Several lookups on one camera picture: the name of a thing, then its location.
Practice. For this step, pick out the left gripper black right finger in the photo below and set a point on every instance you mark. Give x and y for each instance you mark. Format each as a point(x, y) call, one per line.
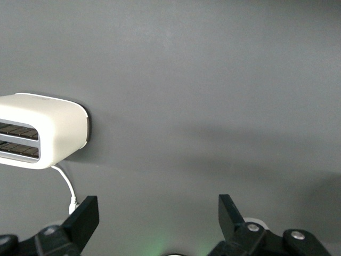
point(231, 221)

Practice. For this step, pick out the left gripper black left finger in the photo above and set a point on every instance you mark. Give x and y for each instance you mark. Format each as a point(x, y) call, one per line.
point(82, 218)

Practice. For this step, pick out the white toaster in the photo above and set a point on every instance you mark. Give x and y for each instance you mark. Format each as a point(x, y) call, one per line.
point(58, 128)

